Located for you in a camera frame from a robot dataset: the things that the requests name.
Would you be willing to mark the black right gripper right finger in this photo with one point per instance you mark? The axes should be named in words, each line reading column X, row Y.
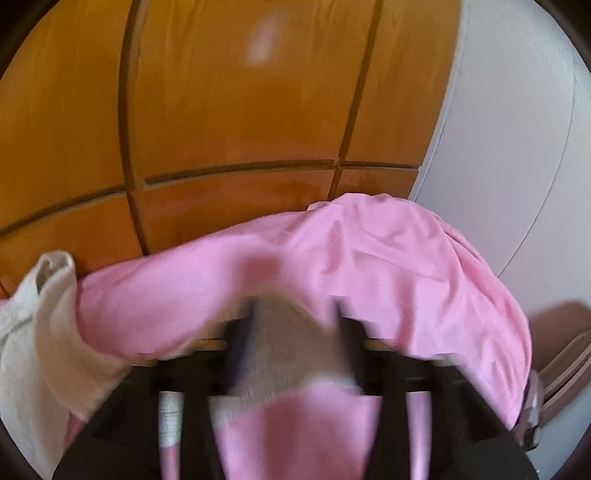
column 431, row 416

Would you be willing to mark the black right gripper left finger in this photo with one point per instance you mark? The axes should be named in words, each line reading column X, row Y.
column 121, row 440

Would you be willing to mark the white knitted sweater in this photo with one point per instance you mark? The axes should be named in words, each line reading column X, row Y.
column 49, row 373

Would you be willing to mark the pink bed sheet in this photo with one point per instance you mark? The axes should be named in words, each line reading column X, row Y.
column 416, row 281

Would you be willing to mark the pink striped bag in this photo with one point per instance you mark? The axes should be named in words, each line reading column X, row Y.
column 560, row 368

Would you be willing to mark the orange wooden wardrobe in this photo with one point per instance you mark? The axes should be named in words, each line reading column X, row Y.
column 130, row 127

